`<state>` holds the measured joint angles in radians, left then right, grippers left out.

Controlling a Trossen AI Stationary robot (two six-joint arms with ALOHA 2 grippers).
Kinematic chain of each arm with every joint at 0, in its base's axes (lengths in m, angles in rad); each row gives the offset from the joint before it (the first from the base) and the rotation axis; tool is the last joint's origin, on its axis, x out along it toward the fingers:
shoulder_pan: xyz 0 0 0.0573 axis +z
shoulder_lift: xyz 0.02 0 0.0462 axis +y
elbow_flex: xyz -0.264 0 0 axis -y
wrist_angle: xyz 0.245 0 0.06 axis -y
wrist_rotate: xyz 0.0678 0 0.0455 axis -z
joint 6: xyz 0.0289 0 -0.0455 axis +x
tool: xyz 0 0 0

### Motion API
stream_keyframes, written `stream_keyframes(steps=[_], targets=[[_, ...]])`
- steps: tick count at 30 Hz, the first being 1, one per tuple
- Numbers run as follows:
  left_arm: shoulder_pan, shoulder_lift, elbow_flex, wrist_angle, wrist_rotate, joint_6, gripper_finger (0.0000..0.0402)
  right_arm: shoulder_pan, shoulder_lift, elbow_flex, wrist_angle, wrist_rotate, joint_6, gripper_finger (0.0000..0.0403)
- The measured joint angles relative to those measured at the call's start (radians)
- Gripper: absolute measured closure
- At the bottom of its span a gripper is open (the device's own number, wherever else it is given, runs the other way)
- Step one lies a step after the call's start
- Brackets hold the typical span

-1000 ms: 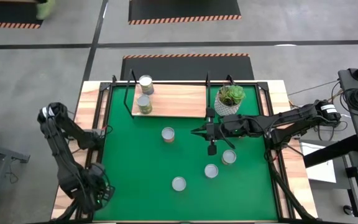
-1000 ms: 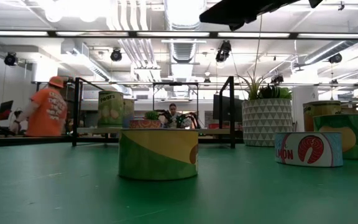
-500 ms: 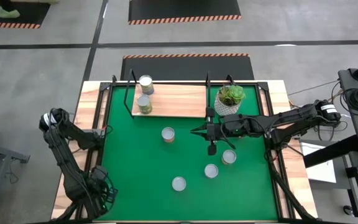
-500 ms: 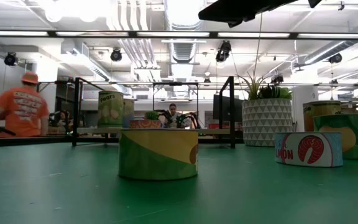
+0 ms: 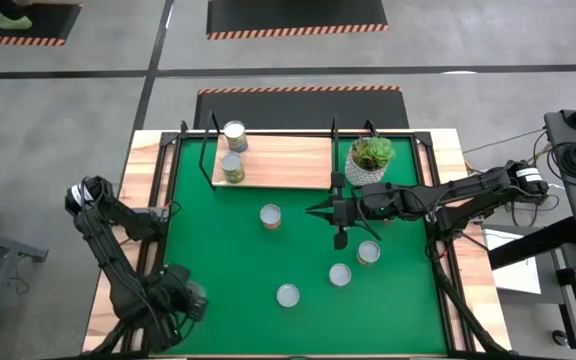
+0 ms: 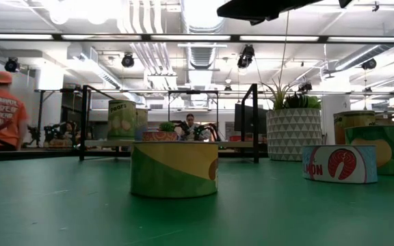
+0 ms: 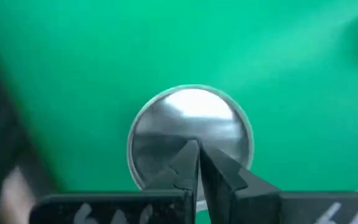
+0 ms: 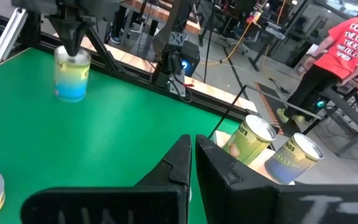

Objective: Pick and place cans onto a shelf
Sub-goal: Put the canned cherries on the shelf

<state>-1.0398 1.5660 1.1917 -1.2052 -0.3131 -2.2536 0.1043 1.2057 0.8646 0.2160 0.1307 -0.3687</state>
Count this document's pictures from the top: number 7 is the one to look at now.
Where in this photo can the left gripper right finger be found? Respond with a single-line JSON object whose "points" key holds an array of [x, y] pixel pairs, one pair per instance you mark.
{"points": [[228, 193]]}

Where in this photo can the tall cherries can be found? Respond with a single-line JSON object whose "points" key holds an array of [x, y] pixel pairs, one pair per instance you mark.
{"points": [[191, 118]]}

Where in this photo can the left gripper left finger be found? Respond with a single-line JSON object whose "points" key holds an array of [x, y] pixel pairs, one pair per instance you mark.
{"points": [[179, 174]]}

